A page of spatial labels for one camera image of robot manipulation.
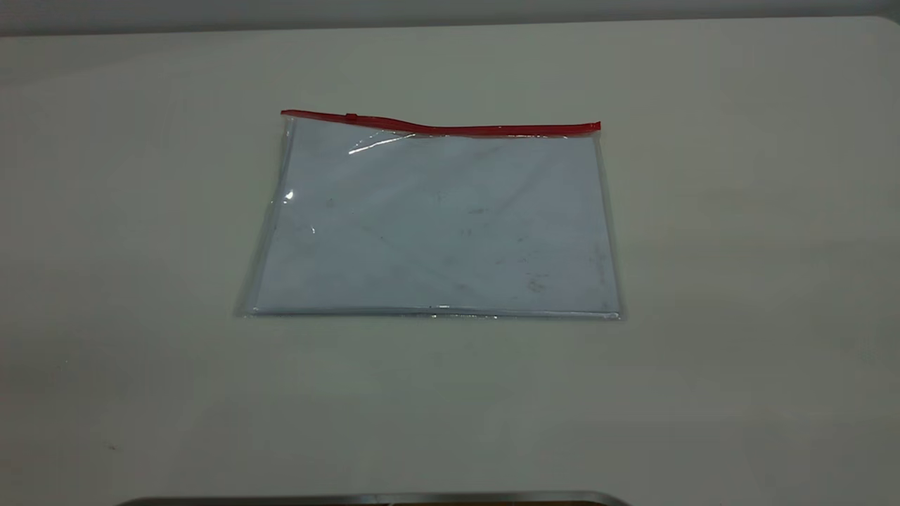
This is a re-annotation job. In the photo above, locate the clear zip bag red strip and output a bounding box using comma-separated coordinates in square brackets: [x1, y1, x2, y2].
[236, 109, 625, 323]

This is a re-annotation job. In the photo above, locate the grey metal bar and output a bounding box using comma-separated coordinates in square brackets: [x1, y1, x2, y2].
[118, 491, 630, 506]

